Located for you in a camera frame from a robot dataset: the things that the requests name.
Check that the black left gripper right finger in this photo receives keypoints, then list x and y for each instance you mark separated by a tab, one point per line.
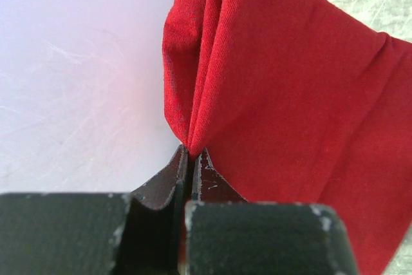
225	234

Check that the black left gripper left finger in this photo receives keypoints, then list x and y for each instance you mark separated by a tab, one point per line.
97	233

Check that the red t shirt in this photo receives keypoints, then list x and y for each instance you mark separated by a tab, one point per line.
296	101

